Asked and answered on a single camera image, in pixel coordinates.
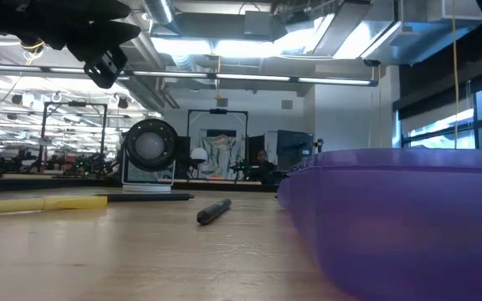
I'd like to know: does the purple plastic supply box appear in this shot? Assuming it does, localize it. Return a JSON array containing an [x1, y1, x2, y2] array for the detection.
[[277, 147, 482, 301]]

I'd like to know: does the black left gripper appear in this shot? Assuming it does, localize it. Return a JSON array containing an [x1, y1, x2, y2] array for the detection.
[[0, 0, 142, 64]]

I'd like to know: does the window with dark frame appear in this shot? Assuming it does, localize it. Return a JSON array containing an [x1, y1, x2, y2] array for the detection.
[[398, 78, 482, 151]]

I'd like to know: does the black marker with label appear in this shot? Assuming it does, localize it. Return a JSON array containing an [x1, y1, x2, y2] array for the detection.
[[196, 197, 233, 227]]

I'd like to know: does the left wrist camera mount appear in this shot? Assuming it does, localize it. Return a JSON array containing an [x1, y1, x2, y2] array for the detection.
[[82, 46, 129, 90]]

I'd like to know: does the yellow hanging cable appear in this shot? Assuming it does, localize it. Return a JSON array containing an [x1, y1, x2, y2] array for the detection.
[[450, 0, 460, 150]]

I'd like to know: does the dark cabinet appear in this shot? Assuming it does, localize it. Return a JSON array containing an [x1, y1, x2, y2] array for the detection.
[[275, 129, 315, 171]]

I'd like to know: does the black table edge rail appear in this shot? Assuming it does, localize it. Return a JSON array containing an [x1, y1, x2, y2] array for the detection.
[[0, 175, 280, 194]]

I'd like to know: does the pale printed cloth banner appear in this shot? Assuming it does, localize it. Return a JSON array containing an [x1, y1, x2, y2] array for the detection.
[[198, 133, 247, 181]]

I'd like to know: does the long ceiling light bar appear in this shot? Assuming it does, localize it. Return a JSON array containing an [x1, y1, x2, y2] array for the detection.
[[0, 64, 379, 88]]

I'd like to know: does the black frame stand with camera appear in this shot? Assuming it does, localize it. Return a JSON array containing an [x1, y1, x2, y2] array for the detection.
[[187, 108, 249, 181]]

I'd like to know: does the yellow foam tube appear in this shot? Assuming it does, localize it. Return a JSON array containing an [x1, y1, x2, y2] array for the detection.
[[0, 195, 109, 217]]

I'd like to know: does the slim black pen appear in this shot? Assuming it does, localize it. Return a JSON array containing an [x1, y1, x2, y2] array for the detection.
[[94, 191, 196, 203]]

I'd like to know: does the person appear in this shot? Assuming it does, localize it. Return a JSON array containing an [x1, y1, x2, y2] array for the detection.
[[251, 148, 279, 185]]

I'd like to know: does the silver ceiling duct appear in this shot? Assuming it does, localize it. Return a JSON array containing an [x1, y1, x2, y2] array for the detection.
[[141, 0, 176, 26]]

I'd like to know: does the black rectangular frame stand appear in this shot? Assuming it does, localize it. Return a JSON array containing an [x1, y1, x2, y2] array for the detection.
[[38, 100, 109, 177]]

